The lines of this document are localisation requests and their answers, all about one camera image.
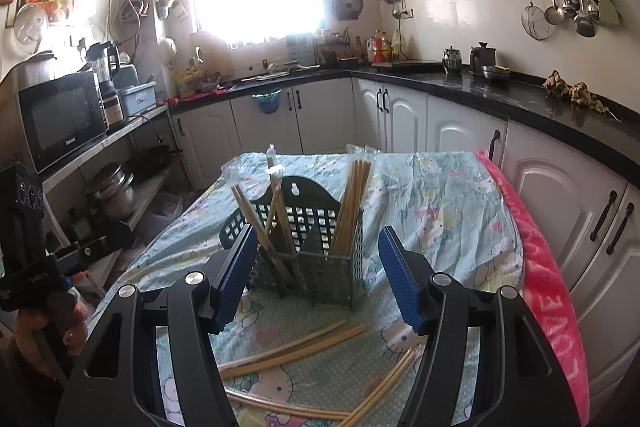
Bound person's left hand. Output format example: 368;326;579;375
14;291;88;385

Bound wrapped chopstick pair right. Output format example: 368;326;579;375
338;348;418;427

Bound dark green utensil basket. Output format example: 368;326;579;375
219;176;363;309

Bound chopstick bundle in basket left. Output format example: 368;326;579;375
266;144;296;286

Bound chopstick bundle in basket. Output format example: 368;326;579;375
266;144;296;286
329;145;380;257

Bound chopstick bundle in basket right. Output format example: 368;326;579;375
329;145;380;257

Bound bamboo chopstick pair centre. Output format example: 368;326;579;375
217;320;367;379

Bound Hello Kitty teal tablecloth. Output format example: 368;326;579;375
118;152;525;426

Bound steel pots on shelf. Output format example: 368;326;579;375
84;162;134;221

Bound bamboo chopstick bottom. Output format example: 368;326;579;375
226;389;350;421

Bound black microwave oven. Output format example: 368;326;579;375
18;70;107;173

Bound blue hanging bin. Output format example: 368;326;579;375
252;90;281;115

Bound blue plastic box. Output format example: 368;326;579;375
118;81;156;118

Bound steel kettle on counter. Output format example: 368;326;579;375
442;46;463;75

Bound red bottle on counter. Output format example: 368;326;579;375
367;30;392;64

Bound black pot on counter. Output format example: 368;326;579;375
469;41;497;76

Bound blender on shelf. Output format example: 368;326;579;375
87;41;124;128

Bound wall exhaust fan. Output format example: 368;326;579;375
332;0;364;22

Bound wire strainer on wall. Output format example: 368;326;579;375
521;0;550;41

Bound steel ladle on wall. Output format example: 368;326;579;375
544;0;565;26

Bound green spatula on wall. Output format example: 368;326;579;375
599;0;620;26

